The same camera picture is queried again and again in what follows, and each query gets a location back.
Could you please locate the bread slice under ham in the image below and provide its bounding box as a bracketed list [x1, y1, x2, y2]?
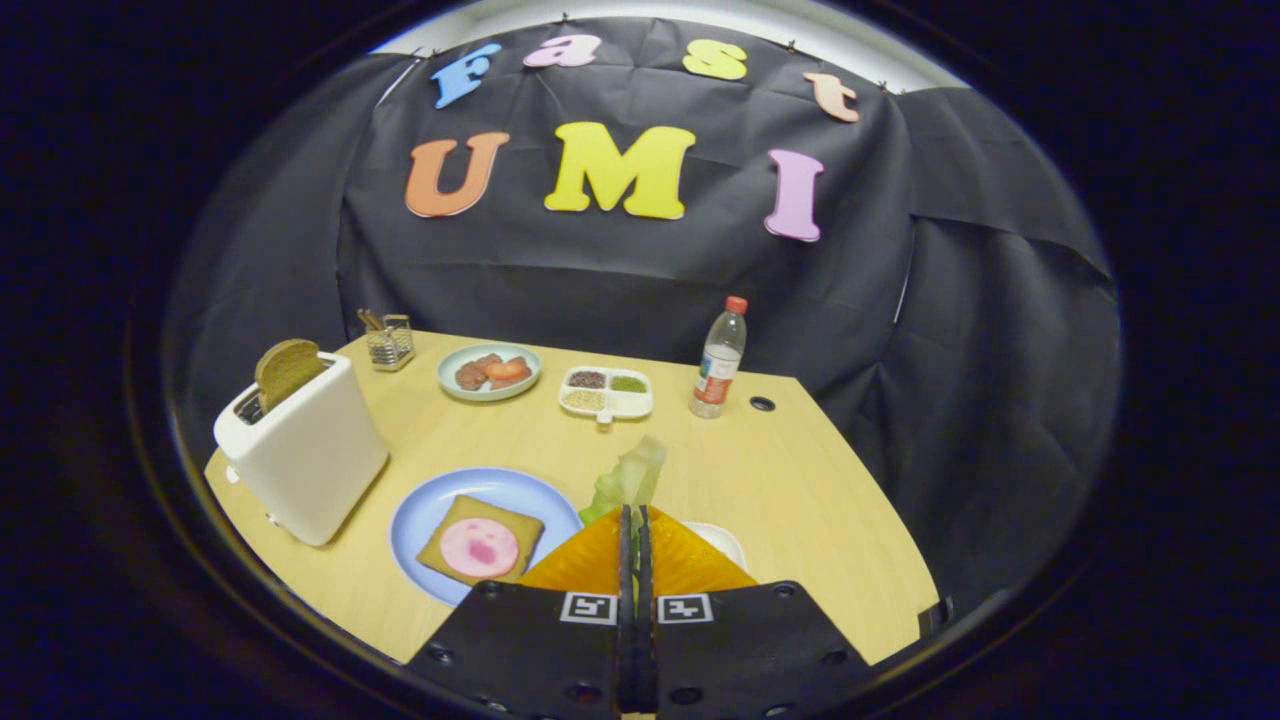
[416, 494, 546, 586]

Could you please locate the pale green plate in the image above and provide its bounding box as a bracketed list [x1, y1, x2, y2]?
[437, 343, 542, 403]

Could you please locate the clear plastic water bottle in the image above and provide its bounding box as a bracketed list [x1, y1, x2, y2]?
[688, 296, 749, 420]

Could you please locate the white divided seasoning dish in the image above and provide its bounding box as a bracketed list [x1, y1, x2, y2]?
[558, 366, 654, 426]

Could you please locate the pink ham slice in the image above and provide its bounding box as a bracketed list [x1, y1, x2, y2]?
[440, 517, 520, 579]

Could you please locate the small white dish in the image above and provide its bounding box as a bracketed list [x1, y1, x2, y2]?
[683, 521, 748, 573]

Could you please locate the white toaster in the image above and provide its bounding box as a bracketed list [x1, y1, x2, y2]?
[213, 350, 390, 547]

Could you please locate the toasted brown bread slice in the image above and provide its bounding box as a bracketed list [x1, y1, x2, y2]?
[254, 338, 327, 413]

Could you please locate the black backdrop cloth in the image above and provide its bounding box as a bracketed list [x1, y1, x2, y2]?
[165, 15, 1121, 621]

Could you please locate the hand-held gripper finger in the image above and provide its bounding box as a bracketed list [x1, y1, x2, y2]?
[405, 505, 639, 716]
[638, 505, 876, 716]

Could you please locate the wire utensil holder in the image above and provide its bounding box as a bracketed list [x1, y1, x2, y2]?
[357, 309, 416, 373]

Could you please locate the green lettuce leaf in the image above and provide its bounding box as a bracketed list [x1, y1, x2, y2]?
[578, 435, 668, 526]

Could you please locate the blue round plate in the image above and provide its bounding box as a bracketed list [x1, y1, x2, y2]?
[389, 467, 585, 607]

